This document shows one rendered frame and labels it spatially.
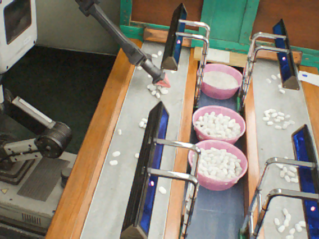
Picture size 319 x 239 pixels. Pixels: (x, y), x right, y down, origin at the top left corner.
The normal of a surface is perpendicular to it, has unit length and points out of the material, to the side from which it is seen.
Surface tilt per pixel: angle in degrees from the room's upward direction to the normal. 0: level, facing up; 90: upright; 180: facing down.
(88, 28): 90
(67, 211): 0
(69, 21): 90
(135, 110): 0
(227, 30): 90
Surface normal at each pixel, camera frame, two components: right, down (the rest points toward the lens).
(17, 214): -0.25, 0.56
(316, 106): 0.11, -0.79
